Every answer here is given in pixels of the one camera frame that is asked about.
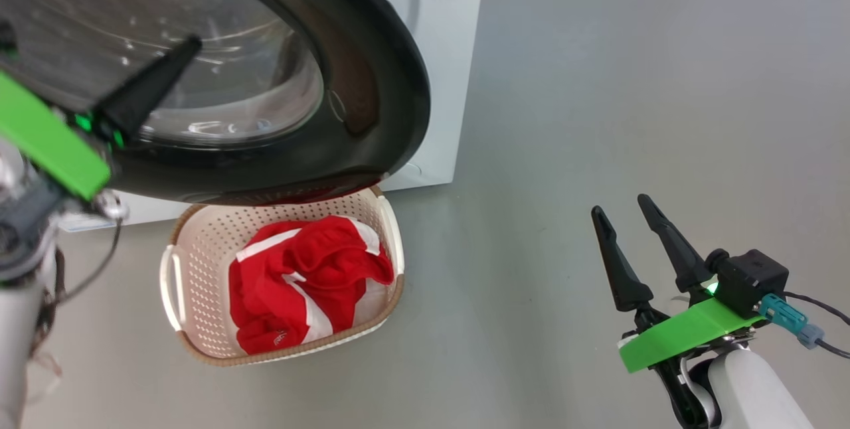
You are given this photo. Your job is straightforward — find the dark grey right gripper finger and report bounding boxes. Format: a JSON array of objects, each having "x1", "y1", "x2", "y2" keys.
[
  {"x1": 637, "y1": 194, "x2": 715, "y2": 292},
  {"x1": 591, "y1": 206, "x2": 655, "y2": 313}
]

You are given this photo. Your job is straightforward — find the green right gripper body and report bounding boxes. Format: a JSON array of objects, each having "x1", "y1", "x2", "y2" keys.
[{"x1": 618, "y1": 283, "x2": 764, "y2": 429}]

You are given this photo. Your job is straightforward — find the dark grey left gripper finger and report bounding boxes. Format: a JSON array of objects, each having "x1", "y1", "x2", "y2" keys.
[{"x1": 93, "y1": 35, "x2": 203, "y2": 144}]

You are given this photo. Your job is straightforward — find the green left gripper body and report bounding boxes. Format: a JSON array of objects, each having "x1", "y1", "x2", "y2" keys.
[{"x1": 0, "y1": 70, "x2": 127, "y2": 220}]

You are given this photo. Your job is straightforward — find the black round washing machine door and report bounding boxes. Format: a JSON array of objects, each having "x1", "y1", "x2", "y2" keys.
[{"x1": 0, "y1": 0, "x2": 431, "y2": 205}]

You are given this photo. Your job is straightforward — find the red and white garment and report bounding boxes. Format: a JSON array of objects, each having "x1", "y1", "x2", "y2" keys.
[{"x1": 228, "y1": 215, "x2": 396, "y2": 355}]

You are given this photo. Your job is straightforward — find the cream perforated laundry basket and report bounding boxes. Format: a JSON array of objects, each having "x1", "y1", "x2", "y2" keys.
[{"x1": 159, "y1": 185, "x2": 406, "y2": 368}]

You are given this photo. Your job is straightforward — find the white washing machine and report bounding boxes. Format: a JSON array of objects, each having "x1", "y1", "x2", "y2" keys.
[{"x1": 60, "y1": 0, "x2": 489, "y2": 230}]

